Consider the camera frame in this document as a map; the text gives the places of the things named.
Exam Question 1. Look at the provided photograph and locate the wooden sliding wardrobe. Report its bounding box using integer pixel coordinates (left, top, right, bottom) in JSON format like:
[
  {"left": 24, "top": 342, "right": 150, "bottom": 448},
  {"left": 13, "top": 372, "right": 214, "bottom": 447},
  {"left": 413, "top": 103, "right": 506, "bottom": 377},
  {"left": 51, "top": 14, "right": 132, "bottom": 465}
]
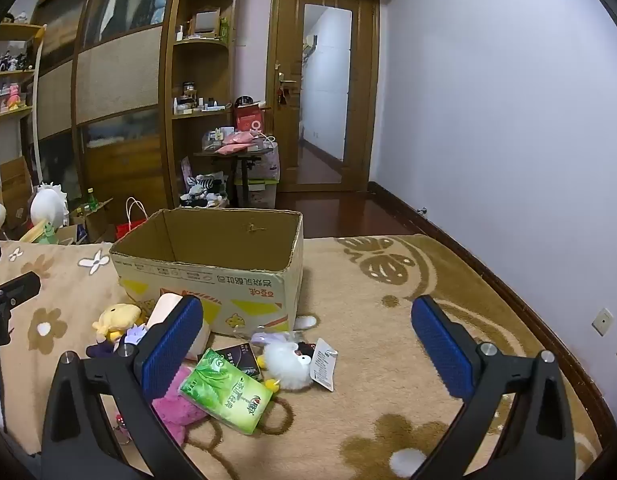
[{"left": 34, "top": 0, "right": 185, "bottom": 213}]

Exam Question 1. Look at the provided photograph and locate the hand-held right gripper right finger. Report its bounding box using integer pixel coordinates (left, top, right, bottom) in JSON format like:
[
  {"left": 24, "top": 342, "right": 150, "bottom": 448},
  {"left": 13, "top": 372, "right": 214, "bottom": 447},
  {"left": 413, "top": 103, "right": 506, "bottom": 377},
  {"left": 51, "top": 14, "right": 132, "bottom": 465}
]
[{"left": 410, "top": 295, "right": 577, "bottom": 480}]

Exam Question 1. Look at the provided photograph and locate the pink plush toy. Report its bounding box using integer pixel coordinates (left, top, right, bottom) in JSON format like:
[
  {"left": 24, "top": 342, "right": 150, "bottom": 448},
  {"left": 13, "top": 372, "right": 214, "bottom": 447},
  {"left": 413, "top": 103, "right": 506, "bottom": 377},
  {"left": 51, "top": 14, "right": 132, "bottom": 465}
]
[{"left": 151, "top": 364, "right": 209, "bottom": 447}]

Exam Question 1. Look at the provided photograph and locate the white fluffy plush toy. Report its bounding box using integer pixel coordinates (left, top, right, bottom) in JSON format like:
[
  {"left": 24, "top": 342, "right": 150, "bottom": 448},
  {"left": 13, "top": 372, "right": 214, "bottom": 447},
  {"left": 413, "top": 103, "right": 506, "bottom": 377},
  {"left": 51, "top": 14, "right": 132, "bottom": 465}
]
[{"left": 256, "top": 340, "right": 318, "bottom": 392}]

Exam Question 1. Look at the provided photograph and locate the white frilled plush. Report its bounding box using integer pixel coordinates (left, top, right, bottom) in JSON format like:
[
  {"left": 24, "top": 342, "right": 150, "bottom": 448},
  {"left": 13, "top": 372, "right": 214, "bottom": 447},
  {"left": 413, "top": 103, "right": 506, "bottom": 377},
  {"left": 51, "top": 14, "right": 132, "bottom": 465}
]
[{"left": 29, "top": 182, "right": 70, "bottom": 234}]

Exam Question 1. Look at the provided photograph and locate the small dark side table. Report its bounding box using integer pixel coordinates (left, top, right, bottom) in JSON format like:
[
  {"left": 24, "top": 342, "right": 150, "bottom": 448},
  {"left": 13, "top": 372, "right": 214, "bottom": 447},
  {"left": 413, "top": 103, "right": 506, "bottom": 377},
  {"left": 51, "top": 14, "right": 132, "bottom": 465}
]
[{"left": 193, "top": 144, "right": 275, "bottom": 209}]

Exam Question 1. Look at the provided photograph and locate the white printed tag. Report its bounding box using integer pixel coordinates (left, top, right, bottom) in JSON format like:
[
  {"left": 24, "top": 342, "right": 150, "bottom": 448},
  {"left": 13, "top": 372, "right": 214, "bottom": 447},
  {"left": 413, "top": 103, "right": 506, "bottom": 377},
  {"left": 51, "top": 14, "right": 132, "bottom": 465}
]
[{"left": 310, "top": 337, "right": 340, "bottom": 392}]

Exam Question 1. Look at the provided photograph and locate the green tissue pack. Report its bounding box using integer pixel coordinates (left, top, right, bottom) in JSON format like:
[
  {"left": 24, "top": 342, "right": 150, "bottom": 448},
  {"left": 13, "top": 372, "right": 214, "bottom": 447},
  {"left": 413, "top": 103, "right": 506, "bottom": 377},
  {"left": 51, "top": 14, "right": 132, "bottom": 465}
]
[{"left": 178, "top": 347, "right": 274, "bottom": 436}]

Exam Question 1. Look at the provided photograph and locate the open carton with bottles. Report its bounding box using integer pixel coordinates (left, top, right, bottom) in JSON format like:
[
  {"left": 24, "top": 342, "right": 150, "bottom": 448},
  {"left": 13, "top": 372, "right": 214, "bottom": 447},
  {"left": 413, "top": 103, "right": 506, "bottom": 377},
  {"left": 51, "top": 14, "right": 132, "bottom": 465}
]
[{"left": 67, "top": 197, "right": 115, "bottom": 244}]

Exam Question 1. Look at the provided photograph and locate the wall shelf with figurines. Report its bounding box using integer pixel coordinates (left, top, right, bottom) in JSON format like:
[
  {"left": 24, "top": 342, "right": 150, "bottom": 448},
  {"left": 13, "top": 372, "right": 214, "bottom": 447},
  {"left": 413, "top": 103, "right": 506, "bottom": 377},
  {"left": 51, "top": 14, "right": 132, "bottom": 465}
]
[{"left": 0, "top": 21, "right": 48, "bottom": 122}]

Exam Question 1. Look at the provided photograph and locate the purple-haired plush doll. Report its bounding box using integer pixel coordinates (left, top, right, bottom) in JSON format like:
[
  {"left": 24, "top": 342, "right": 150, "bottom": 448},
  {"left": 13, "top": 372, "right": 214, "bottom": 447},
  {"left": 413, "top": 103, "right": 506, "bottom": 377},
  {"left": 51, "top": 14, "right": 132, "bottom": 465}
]
[{"left": 86, "top": 324, "right": 149, "bottom": 359}]

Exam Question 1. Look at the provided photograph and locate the beige floral blanket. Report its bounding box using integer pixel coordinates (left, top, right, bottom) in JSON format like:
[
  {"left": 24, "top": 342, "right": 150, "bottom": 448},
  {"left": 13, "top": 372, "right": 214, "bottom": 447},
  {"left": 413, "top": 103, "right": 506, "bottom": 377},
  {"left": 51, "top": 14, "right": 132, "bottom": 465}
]
[{"left": 0, "top": 234, "right": 605, "bottom": 480}]

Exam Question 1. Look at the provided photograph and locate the red bag with white handles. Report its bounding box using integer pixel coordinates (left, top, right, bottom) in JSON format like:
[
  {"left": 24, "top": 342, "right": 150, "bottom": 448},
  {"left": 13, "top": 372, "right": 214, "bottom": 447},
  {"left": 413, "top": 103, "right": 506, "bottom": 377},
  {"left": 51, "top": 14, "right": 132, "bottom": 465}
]
[{"left": 115, "top": 197, "right": 150, "bottom": 242}]

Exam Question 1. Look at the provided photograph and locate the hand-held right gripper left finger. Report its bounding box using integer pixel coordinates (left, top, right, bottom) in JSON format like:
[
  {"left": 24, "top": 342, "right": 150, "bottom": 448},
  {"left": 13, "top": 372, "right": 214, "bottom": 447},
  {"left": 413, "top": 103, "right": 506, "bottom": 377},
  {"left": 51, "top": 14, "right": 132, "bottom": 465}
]
[{"left": 41, "top": 295, "right": 205, "bottom": 480}]

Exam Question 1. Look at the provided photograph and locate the white wall socket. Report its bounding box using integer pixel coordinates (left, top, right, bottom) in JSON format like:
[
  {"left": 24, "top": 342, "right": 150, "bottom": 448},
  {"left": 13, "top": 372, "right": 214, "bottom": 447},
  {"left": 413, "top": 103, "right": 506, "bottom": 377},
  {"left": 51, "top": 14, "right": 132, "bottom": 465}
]
[{"left": 591, "top": 307, "right": 615, "bottom": 337}]

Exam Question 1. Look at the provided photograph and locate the clear storage bin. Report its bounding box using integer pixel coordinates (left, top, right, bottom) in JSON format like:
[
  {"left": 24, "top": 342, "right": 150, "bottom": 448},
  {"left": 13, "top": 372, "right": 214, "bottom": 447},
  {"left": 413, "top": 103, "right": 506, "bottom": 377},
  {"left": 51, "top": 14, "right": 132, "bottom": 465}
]
[{"left": 233, "top": 144, "right": 281, "bottom": 209}]

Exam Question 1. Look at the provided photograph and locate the plain brown carton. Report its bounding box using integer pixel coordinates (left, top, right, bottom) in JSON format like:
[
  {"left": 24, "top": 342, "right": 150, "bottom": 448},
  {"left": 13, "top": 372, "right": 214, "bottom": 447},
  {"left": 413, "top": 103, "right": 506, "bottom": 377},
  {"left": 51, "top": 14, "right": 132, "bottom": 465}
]
[{"left": 0, "top": 156, "right": 35, "bottom": 227}]

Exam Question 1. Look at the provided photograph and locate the brown cardboard box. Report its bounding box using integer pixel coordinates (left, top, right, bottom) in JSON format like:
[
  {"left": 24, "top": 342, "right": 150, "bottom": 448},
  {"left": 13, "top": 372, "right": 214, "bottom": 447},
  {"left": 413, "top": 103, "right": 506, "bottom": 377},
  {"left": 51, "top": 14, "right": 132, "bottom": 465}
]
[{"left": 109, "top": 207, "right": 304, "bottom": 337}]

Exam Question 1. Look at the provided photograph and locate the wooden door with glass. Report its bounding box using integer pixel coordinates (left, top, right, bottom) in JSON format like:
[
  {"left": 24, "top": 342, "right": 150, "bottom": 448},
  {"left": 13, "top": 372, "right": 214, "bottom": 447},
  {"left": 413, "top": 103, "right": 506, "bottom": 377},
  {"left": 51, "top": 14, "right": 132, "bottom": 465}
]
[{"left": 267, "top": 0, "right": 383, "bottom": 194}]

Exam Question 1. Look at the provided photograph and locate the lavender plush keychain in bag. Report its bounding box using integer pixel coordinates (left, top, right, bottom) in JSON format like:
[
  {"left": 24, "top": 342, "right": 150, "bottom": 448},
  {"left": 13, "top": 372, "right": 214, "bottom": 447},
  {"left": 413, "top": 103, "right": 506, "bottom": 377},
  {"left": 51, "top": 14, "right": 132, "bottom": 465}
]
[{"left": 249, "top": 329, "right": 302, "bottom": 349}]

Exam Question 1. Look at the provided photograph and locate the yellow plush toy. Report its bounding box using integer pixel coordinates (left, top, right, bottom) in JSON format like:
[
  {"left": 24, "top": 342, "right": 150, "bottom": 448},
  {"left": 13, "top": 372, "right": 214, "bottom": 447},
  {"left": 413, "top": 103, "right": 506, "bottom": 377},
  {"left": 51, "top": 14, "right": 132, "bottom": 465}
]
[{"left": 92, "top": 302, "right": 144, "bottom": 341}]

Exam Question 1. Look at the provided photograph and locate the wooden corner shelf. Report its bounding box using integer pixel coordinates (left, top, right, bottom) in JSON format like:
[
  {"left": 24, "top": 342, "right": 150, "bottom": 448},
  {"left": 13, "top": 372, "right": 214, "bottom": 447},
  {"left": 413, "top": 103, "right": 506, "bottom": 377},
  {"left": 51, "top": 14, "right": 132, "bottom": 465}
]
[{"left": 160, "top": 0, "right": 240, "bottom": 211}]

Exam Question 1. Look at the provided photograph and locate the pink pouch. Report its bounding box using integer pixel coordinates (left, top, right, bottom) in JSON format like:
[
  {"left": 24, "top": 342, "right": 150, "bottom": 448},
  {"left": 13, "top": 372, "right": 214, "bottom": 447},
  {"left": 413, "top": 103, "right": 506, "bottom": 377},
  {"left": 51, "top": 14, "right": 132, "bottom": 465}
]
[{"left": 215, "top": 131, "right": 260, "bottom": 154}]

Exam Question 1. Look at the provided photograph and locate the wicker basket of socks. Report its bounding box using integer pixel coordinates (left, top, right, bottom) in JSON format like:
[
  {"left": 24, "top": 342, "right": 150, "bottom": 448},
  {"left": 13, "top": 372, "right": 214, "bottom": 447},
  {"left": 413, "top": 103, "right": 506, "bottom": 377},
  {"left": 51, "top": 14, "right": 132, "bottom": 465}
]
[{"left": 179, "top": 172, "right": 230, "bottom": 209}]

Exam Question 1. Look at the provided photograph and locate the black packet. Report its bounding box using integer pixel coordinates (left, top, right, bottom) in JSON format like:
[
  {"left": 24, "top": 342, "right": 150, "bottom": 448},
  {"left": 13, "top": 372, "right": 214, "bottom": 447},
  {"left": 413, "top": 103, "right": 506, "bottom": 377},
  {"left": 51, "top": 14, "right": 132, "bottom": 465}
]
[{"left": 197, "top": 342, "right": 264, "bottom": 382}]

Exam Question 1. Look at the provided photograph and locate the red paper bag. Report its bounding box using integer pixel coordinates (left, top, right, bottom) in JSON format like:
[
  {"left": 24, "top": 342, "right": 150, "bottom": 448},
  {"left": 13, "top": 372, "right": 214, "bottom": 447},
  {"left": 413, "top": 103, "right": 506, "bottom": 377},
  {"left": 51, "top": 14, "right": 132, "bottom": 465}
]
[{"left": 232, "top": 102, "right": 270, "bottom": 134}]

